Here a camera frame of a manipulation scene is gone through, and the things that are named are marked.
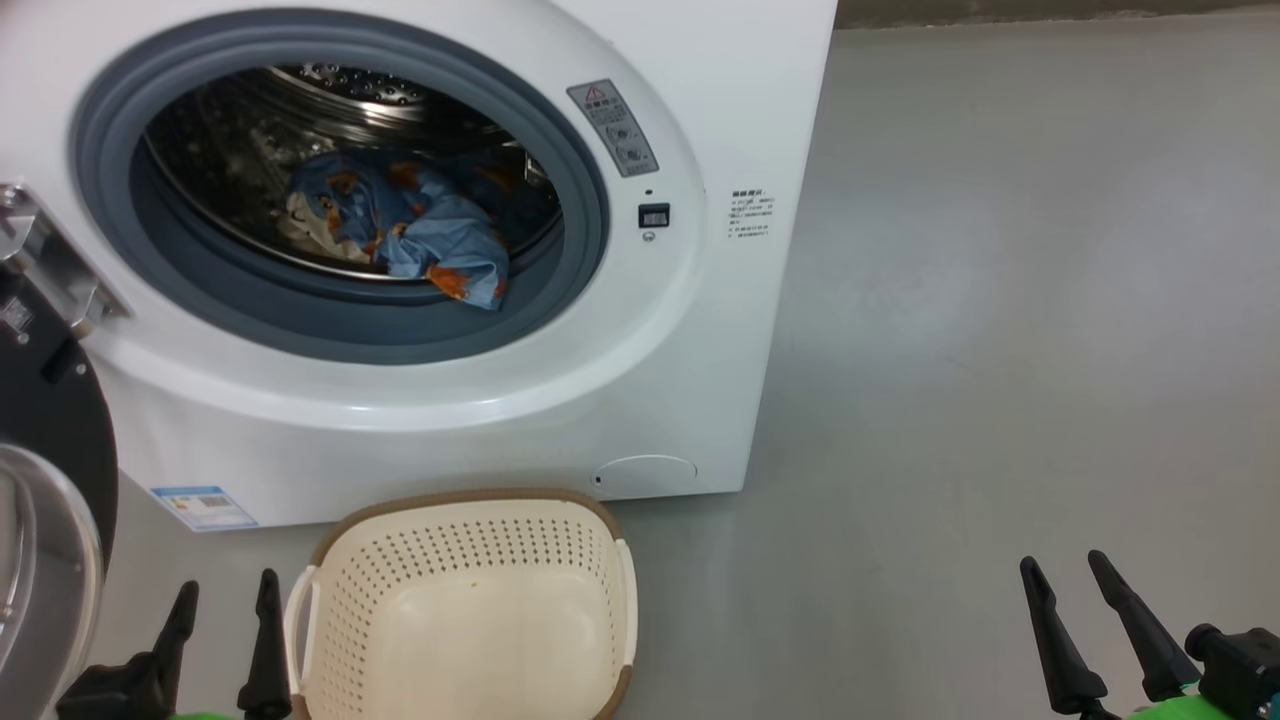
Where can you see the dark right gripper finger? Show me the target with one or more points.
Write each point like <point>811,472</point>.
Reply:
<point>1145,640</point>
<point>1062,650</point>

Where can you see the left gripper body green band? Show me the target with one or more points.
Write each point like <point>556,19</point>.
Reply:
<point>110,695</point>

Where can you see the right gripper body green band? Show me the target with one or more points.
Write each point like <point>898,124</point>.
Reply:
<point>1165,712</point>

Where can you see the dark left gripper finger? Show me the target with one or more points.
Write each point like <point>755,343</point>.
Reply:
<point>178,630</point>
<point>267,660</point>

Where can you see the black round glass washer door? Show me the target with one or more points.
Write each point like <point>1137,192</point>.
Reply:
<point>50,420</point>

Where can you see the cream and blue garment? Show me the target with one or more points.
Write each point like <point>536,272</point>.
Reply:
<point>330,205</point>

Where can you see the white front-load washing machine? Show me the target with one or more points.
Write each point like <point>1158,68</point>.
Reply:
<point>600,350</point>

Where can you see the washing machine drum interior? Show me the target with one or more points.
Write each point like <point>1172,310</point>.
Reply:
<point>230,140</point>

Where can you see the blue energy label sticker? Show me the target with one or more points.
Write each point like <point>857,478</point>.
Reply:
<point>205,508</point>

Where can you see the cream perforated laundry basket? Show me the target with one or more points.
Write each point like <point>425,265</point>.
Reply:
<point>470,620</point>

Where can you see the round drain filter cover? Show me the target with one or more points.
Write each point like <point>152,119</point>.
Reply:
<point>645,477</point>

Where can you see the black text label sticker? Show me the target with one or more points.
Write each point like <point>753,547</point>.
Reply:
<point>751,214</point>

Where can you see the grey warning sticker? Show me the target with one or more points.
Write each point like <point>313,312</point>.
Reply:
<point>612,128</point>

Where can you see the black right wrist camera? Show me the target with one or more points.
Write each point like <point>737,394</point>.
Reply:
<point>1240,670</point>

